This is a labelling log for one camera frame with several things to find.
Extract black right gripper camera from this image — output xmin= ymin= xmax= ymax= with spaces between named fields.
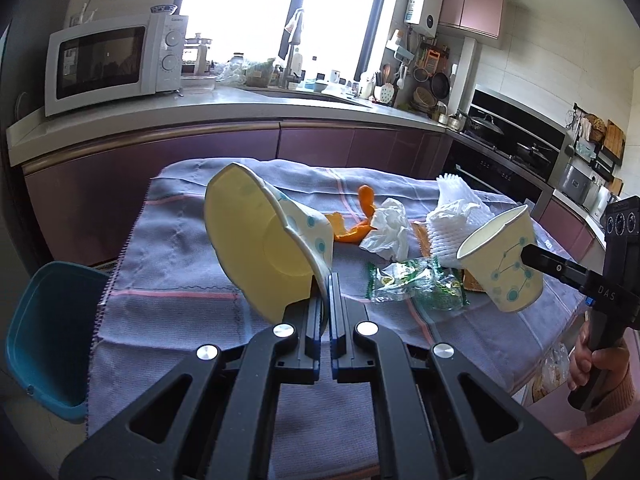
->
xmin=603 ymin=196 xmax=640 ymax=296

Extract black stove and hood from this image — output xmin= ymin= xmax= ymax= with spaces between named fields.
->
xmin=444 ymin=86 xmax=568 ymax=206

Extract white microwave oven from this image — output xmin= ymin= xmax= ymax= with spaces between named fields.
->
xmin=44 ymin=13 xmax=188 ymax=117

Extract large dotted paper cup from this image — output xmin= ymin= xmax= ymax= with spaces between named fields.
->
xmin=457 ymin=205 xmax=544 ymax=313

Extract black hanging frying pan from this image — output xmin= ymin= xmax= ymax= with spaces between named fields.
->
xmin=430 ymin=72 xmax=450 ymax=101

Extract pink sleeved right forearm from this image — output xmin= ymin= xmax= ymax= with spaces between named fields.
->
xmin=527 ymin=337 xmax=639 ymax=456

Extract teal plastic trash bin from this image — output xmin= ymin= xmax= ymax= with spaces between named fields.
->
xmin=6 ymin=261 xmax=108 ymax=424

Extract grey checked tablecloth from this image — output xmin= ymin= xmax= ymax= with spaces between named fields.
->
xmin=87 ymin=158 xmax=582 ymax=479

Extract white wall water heater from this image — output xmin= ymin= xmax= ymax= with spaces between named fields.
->
xmin=405 ymin=0 xmax=442 ymax=38

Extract small dotted paper cup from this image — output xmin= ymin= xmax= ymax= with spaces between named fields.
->
xmin=204 ymin=162 xmax=334 ymax=323

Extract orange peel piece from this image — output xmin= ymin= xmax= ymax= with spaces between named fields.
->
xmin=324 ymin=185 xmax=376 ymax=245

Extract purple kitchen base cabinets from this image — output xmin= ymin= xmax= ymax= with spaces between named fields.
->
xmin=19 ymin=119 xmax=457 ymax=266

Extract right hand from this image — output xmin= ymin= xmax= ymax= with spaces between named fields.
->
xmin=568 ymin=321 xmax=629 ymax=394

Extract green clear plastic wrapper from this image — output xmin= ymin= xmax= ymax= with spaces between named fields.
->
xmin=367 ymin=257 xmax=468 ymax=311

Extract white tissue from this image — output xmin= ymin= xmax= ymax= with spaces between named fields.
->
xmin=359 ymin=198 xmax=410 ymax=262

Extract pink wall cabinet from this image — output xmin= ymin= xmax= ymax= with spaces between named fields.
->
xmin=438 ymin=0 xmax=506 ymax=44

